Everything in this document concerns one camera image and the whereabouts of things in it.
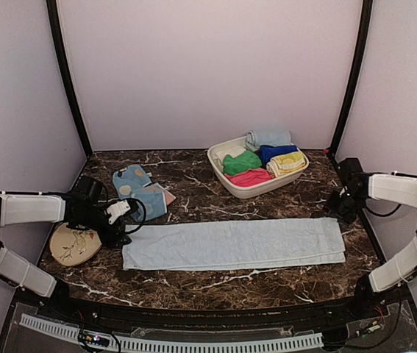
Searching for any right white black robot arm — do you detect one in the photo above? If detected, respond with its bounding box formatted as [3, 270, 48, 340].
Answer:
[324, 157, 417, 319]

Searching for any cream folded towel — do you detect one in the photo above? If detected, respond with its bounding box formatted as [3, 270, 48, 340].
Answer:
[214, 146, 246, 167]

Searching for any white slotted cable duct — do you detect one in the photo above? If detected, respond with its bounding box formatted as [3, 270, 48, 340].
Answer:
[18, 314, 324, 352]

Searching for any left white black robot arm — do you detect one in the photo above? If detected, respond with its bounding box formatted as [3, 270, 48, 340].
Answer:
[0, 176, 141, 321]

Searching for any pink folded towel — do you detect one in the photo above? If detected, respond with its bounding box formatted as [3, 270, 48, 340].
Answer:
[224, 168, 271, 188]

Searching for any right black frame post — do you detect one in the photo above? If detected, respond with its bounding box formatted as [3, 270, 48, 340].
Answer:
[327, 0, 374, 160]

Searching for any round bird painted plate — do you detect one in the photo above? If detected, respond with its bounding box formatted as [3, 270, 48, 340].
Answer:
[49, 223, 102, 267]

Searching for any yellow white rolled towel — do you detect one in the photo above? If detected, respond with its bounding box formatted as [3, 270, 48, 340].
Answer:
[266, 151, 306, 178]

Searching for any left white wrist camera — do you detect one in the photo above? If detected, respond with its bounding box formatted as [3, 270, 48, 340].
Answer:
[105, 199, 135, 225]

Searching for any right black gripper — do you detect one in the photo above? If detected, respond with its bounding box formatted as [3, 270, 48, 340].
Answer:
[324, 190, 366, 226]

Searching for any large light blue towel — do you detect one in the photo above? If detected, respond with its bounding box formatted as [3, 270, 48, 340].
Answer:
[122, 218, 346, 271]

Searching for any dark blue rolled towel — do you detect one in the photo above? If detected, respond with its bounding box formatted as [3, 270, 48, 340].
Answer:
[258, 145, 298, 165]

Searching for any rolled light blue towel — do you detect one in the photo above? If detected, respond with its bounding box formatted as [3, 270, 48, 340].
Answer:
[245, 130, 292, 151]

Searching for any white plastic basin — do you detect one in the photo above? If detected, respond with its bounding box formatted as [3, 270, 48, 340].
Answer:
[207, 136, 310, 199]

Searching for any black front rail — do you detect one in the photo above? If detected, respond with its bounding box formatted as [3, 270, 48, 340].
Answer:
[43, 296, 396, 330]

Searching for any blue patterned cartoon towel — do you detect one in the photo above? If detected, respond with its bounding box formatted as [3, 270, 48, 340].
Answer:
[113, 165, 176, 221]

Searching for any left black frame post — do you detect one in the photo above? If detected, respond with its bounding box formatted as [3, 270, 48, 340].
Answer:
[46, 0, 93, 158]

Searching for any green folded towel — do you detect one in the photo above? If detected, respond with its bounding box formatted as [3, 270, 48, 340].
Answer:
[223, 151, 262, 176]

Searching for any black frame post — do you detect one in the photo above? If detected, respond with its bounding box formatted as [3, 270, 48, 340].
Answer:
[46, 0, 93, 158]
[327, 0, 374, 160]

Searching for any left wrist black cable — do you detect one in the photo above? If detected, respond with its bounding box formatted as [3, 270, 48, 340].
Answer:
[119, 197, 147, 235]

